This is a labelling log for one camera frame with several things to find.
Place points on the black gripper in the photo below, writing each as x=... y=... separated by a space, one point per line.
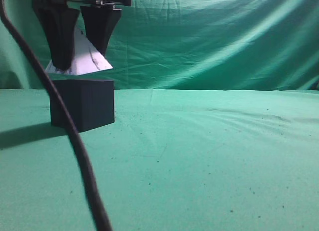
x=58 y=23

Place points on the white marbled square pyramid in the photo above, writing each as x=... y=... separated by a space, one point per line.
x=86 y=58

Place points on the dark purple cube block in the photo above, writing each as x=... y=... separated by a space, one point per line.
x=90 y=102

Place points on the green backdrop cloth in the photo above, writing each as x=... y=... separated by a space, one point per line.
x=215 y=45

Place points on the green table cloth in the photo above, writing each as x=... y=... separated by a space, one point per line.
x=174 y=160

